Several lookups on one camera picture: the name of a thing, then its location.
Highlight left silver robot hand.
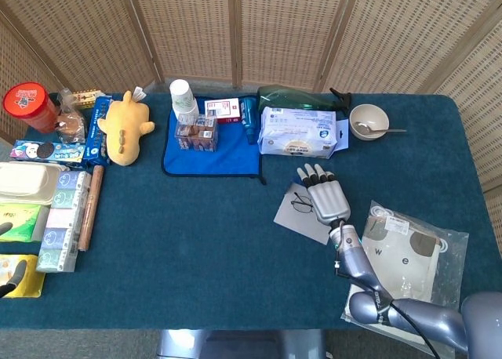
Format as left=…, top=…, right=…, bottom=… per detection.
left=0, top=221, right=28, bottom=299

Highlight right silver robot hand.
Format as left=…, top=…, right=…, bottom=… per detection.
left=296, top=162, right=352, bottom=223

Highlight black thin-frame glasses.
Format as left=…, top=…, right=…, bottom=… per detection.
left=290, top=192, right=315, bottom=215

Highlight yellow snack bag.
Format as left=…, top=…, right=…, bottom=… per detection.
left=0, top=254, right=46, bottom=299

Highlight green tissue pack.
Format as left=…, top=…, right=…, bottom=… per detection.
left=0, top=202, right=51, bottom=243

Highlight pastel pocket tissue multipack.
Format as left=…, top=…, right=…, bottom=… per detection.
left=36, top=169, right=93, bottom=274

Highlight white and blue tissue pack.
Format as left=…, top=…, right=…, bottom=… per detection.
left=256, top=106, right=338, bottom=160

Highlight white clamshell food box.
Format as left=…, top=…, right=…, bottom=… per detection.
left=0, top=161, right=63, bottom=207

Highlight metal spoon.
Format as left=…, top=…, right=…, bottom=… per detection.
left=354, top=121, right=408, bottom=135

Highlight wooden rolling pin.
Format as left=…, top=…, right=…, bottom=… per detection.
left=77, top=165, right=105, bottom=252

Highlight beige bowl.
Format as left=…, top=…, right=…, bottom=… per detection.
left=349, top=103, right=391, bottom=141

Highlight clear bag with white garment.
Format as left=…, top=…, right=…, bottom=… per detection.
left=340, top=200, right=470, bottom=356

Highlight blue cloth with black trim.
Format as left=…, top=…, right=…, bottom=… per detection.
left=162, top=96, right=267, bottom=187

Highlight blue sandwich cookie box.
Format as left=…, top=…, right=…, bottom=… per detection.
left=9, top=139, right=87, bottom=169

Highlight red and white carton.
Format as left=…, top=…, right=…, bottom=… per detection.
left=204, top=97, right=243, bottom=125

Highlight clear coffee capsule box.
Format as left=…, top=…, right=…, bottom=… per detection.
left=173, top=114, right=219, bottom=153

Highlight dark blue snack box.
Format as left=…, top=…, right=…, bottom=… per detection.
left=83, top=95, right=114, bottom=168

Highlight teal fabric table cover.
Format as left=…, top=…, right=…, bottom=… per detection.
left=0, top=92, right=493, bottom=331

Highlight bagged brown pastry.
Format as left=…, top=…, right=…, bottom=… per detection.
left=54, top=88, right=87, bottom=144

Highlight grey robot torso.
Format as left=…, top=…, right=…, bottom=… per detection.
left=155, top=328, right=329, bottom=359

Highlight yellow plush toy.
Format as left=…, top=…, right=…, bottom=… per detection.
left=96, top=87, right=156, bottom=167

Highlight red lidded canister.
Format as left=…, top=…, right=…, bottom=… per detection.
left=2, top=82, right=60, bottom=134

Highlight woven rattan folding screen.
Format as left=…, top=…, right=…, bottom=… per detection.
left=0, top=0, right=502, bottom=191

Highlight white paper cup stack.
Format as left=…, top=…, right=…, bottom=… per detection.
left=169, top=78, right=200, bottom=123

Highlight small yellow patterned box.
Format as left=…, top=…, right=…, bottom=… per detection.
left=71, top=89, right=107, bottom=110

